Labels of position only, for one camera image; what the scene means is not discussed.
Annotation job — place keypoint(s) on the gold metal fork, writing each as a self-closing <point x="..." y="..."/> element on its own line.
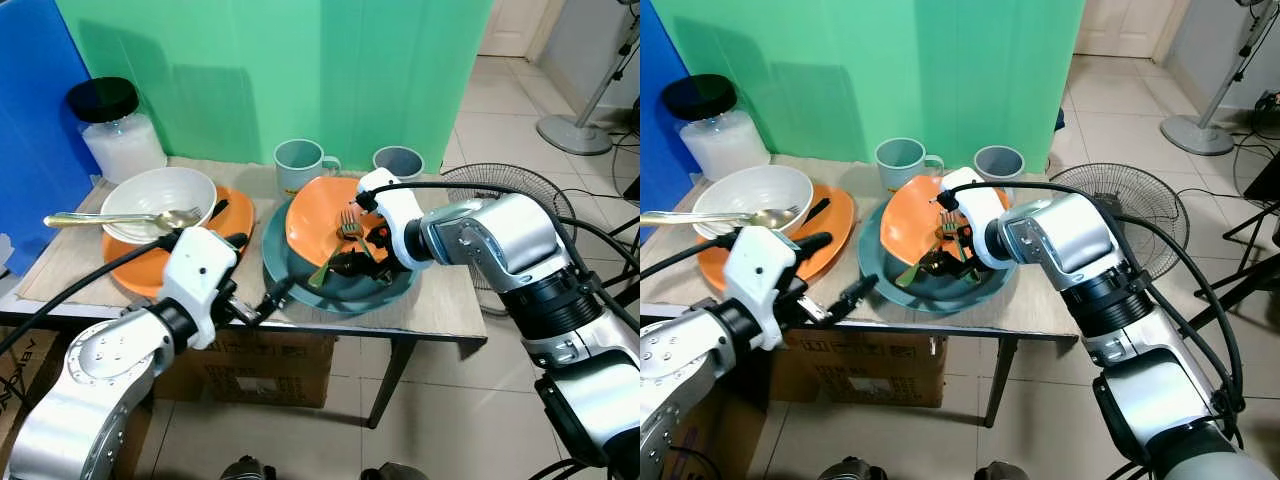
<point x="947" y="228"/>
<point x="350" y="230"/>

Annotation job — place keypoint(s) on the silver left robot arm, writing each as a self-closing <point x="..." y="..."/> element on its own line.
<point x="680" y="375"/>
<point x="95" y="375"/>

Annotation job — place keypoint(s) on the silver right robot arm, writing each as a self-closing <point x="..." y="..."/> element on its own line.
<point x="545" y="300"/>
<point x="1120" y="300"/>

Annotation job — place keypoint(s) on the orange plate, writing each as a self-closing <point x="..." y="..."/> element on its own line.
<point x="315" y="225"/>
<point x="135" y="265"/>
<point x="905" y="225"/>
<point x="835" y="235"/>

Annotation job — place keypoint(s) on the teal plate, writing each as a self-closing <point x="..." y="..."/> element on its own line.
<point x="885" y="275"/>
<point x="290" y="275"/>

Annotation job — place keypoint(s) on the black utensil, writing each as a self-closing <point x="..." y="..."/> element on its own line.
<point x="816" y="210"/>
<point x="217" y="210"/>

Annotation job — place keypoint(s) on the grey cup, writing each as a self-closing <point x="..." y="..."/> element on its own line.
<point x="398" y="162"/>
<point x="1000" y="162"/>

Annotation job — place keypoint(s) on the white ribbed bowl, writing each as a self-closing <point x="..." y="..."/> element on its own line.
<point x="150" y="190"/>
<point x="745" y="190"/>

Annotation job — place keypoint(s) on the black metal table leg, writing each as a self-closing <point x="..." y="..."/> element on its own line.
<point x="1001" y="380"/>
<point x="392" y="380"/>

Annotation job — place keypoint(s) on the gold metal spoon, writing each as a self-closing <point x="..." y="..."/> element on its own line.
<point x="100" y="218"/>
<point x="700" y="217"/>

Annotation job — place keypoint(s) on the clear jar with black lid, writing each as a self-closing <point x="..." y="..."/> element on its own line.
<point x="725" y="140"/>
<point x="120" y="145"/>

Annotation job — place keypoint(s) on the printed brown cardboard box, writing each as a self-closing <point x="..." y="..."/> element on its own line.
<point x="718" y="430"/>
<point x="22" y="375"/>

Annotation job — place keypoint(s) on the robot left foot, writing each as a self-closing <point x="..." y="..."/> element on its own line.
<point x="245" y="468"/>
<point x="850" y="469"/>

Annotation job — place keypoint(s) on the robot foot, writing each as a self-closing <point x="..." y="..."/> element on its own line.
<point x="245" y="468"/>
<point x="850" y="469"/>
<point x="1000" y="472"/>
<point x="395" y="472"/>

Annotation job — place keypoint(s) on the green backdrop screen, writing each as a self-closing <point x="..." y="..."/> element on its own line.
<point x="300" y="70"/>
<point x="880" y="65"/>

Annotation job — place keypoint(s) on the black metal stand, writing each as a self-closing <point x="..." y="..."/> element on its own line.
<point x="632" y="188"/>
<point x="1245" y="265"/>

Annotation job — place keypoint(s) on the blue panel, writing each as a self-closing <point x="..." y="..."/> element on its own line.
<point x="35" y="110"/>
<point x="660" y="130"/>

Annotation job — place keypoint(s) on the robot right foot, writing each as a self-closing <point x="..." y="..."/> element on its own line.
<point x="1000" y="472"/>
<point x="395" y="472"/>

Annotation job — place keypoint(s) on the grey standing fan base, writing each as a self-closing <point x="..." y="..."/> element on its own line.
<point x="1200" y="133"/>
<point x="575" y="135"/>

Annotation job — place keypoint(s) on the cream door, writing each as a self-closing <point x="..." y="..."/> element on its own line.
<point x="510" y="25"/>
<point x="1120" y="25"/>

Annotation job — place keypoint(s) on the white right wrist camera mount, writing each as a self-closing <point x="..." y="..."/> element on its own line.
<point x="398" y="215"/>
<point x="975" y="210"/>

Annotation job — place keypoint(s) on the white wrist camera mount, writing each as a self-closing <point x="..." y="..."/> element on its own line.
<point x="195" y="275"/>
<point x="398" y="215"/>
<point x="760" y="280"/>
<point x="975" y="210"/>

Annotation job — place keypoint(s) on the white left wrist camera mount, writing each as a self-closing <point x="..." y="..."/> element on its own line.
<point x="760" y="280"/>
<point x="195" y="275"/>

